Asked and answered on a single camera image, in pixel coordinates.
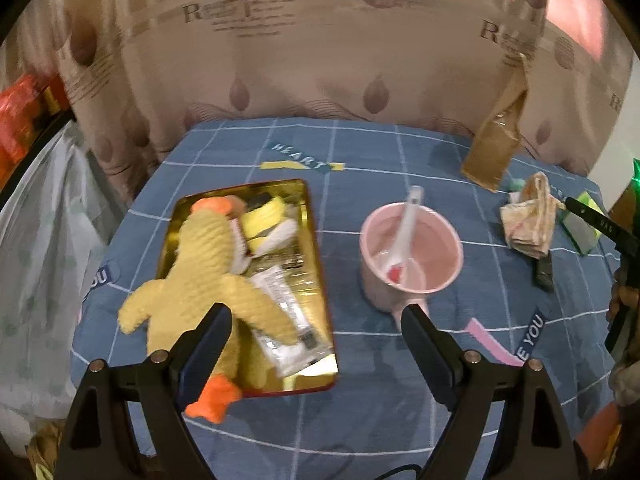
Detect red boxes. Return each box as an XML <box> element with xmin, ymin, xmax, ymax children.
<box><xmin>0</xmin><ymin>74</ymin><xmax>71</xmax><ymax>171</ymax></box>

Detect brown paper pouch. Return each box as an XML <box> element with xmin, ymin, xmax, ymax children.
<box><xmin>460</xmin><ymin>52</ymin><xmax>531</xmax><ymax>192</ymax></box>

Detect beige printed curtain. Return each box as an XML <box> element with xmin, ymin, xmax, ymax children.
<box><xmin>50</xmin><ymin>0</ymin><xmax>640</xmax><ymax>201</ymax></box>

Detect white plastic bag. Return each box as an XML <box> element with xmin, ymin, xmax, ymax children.
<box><xmin>0</xmin><ymin>120</ymin><xmax>126</xmax><ymax>441</ymax></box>

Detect yellow duck plush toy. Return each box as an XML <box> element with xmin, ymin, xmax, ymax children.
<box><xmin>117</xmin><ymin>196</ymin><xmax>296</xmax><ymax>421</ymax></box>

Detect orange cloth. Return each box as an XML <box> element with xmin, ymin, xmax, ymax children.
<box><xmin>577</xmin><ymin>400</ymin><xmax>626</xmax><ymax>468</ymax></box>

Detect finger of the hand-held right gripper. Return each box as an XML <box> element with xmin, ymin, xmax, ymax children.
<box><xmin>534</xmin><ymin>255</ymin><xmax>555</xmax><ymax>292</ymax></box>
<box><xmin>565</xmin><ymin>197</ymin><xmax>640</xmax><ymax>247</ymax></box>

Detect yellow fuzzy sock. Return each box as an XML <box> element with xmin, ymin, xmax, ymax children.
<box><xmin>241</xmin><ymin>196</ymin><xmax>297</xmax><ymax>256</ymax></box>

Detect white ceramic spoon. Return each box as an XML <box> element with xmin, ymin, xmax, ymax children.
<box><xmin>382</xmin><ymin>186</ymin><xmax>426</xmax><ymax>283</ymax></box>

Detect beige towel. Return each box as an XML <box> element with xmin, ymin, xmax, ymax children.
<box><xmin>501</xmin><ymin>172</ymin><xmax>566</xmax><ymax>260</ymax></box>

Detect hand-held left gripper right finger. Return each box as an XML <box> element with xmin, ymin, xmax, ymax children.
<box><xmin>401</xmin><ymin>304</ymin><xmax>591</xmax><ymax>480</ymax></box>

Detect clear plastic packet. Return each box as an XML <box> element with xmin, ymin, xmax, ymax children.
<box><xmin>247</xmin><ymin>265</ymin><xmax>333</xmax><ymax>376</ymax></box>

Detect pink mug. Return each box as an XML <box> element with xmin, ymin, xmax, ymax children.
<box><xmin>360</xmin><ymin>202</ymin><xmax>463</xmax><ymax>326</ymax></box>

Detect blue checked tablecloth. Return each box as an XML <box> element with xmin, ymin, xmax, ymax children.
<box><xmin>70</xmin><ymin>117</ymin><xmax>626</xmax><ymax>480</ymax></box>

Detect person's right hand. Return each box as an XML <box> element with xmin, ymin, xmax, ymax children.
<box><xmin>606</xmin><ymin>265</ymin><xmax>640</xmax><ymax>322</ymax></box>

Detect green tissue pack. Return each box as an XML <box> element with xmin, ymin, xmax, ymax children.
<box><xmin>560</xmin><ymin>190</ymin><xmax>606</xmax><ymax>256</ymax></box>

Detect gold tin tray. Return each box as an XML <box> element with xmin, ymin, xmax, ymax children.
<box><xmin>156</xmin><ymin>178</ymin><xmax>340</xmax><ymax>398</ymax></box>

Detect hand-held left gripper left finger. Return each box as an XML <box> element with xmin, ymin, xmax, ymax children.
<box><xmin>54</xmin><ymin>302</ymin><xmax>233</xmax><ymax>480</ymax></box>

